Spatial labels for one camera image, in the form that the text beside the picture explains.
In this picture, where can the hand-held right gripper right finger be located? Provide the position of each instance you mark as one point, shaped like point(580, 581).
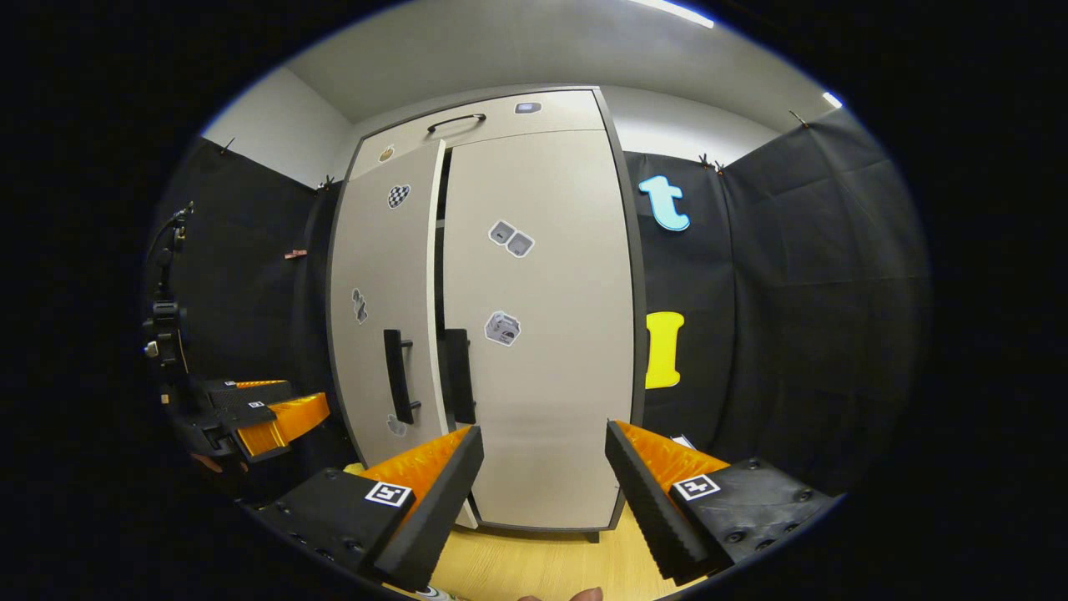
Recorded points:
point(651, 509)

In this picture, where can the long ceiling light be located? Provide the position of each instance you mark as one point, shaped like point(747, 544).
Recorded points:
point(672, 12)

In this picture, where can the white door with box sticker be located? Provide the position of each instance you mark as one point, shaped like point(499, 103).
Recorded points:
point(567, 376)

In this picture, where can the black tripod stand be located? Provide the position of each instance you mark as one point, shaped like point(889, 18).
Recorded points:
point(164, 325)

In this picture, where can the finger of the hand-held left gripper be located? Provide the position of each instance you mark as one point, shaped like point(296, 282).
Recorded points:
point(250, 396)
point(288, 421)

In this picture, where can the white and grey cabinet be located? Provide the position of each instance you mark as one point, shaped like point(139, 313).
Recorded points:
point(640, 334)

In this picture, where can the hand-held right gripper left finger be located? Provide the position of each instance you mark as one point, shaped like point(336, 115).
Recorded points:
point(434, 509)

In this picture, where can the black backdrop cloth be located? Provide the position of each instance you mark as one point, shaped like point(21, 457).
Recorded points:
point(801, 334)

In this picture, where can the white door with checkered sticker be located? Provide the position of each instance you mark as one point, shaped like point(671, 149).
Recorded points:
point(375, 250)

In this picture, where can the white cabinet drawer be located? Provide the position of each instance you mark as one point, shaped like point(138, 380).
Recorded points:
point(501, 129)

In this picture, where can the small ceiling light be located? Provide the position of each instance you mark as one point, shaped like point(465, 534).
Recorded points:
point(832, 100)

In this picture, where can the white paper tag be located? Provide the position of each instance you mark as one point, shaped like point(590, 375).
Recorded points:
point(682, 441)

